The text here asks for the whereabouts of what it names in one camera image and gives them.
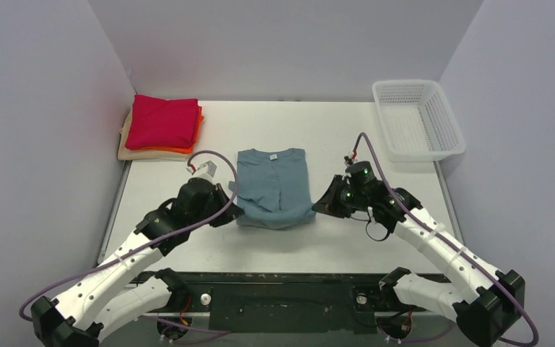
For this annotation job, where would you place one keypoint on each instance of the blue-grey t shirt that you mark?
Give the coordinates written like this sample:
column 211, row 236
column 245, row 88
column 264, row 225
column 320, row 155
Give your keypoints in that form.
column 273, row 189

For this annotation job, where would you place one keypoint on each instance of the folded magenta t shirt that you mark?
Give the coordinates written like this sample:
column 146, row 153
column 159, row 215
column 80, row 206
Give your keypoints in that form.
column 161, row 122

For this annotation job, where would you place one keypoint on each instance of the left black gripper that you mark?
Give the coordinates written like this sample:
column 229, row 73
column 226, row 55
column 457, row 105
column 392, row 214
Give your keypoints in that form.
column 222, row 210

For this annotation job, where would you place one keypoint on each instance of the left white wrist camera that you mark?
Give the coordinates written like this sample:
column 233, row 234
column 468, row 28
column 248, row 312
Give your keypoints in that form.
column 207, row 168

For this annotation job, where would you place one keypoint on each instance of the folded beige t shirt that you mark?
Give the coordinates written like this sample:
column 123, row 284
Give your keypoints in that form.
column 125, row 154

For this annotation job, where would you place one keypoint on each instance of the white plastic basket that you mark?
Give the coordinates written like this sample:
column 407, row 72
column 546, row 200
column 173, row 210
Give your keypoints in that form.
column 417, row 121

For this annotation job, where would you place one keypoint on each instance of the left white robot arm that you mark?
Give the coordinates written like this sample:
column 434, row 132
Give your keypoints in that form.
column 98, row 304

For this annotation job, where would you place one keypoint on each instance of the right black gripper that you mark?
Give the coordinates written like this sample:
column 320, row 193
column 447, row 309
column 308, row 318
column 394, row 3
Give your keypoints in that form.
column 333, row 197

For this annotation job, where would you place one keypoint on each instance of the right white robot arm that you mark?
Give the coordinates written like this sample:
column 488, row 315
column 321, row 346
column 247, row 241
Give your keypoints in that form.
column 480, row 299

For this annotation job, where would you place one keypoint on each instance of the folded orange t shirt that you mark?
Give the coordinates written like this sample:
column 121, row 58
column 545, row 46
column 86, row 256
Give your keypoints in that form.
column 187, row 150

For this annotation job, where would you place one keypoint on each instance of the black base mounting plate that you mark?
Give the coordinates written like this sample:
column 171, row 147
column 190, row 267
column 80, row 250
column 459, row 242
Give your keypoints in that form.
column 298, row 303

